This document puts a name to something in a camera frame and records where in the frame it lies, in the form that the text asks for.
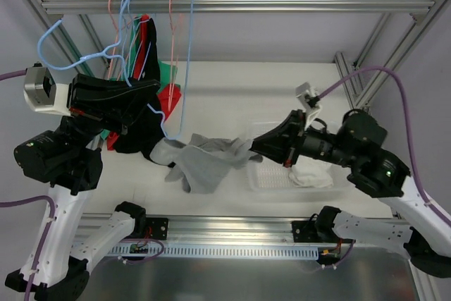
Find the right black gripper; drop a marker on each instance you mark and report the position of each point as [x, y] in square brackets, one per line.
[295, 139]

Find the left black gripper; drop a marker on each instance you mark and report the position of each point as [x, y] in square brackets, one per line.
[75, 94]

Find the black tank top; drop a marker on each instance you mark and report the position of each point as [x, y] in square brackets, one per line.
[146, 132]

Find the white tank top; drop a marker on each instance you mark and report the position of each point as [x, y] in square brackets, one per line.
[310, 173]

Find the grey tank top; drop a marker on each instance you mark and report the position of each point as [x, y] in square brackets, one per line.
[203, 163]

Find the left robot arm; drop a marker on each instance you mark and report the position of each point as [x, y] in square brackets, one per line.
[63, 159]

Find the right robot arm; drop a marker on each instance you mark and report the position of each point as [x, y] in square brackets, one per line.
[425, 238]

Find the red tank top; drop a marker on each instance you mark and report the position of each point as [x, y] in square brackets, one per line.
[143, 64]

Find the green tank top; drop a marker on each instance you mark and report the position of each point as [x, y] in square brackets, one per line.
[163, 92]

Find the white plastic basket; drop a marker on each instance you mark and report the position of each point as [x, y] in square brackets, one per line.
[269, 177]

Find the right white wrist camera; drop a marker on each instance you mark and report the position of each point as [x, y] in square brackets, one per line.
[308, 98]

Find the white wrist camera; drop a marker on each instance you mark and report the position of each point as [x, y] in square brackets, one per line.
[43, 94]
[308, 98]

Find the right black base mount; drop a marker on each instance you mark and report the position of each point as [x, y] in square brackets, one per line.
[304, 232]

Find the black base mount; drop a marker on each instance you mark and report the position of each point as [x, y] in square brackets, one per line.
[304, 232]
[153, 227]

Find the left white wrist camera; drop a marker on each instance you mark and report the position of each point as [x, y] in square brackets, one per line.
[43, 94]

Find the white slotted cable duct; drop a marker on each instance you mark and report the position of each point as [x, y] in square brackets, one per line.
[284, 252]

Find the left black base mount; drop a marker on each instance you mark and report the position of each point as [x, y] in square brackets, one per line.
[153, 227]

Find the aluminium hanging rail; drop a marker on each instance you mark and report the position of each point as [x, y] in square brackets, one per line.
[79, 7]

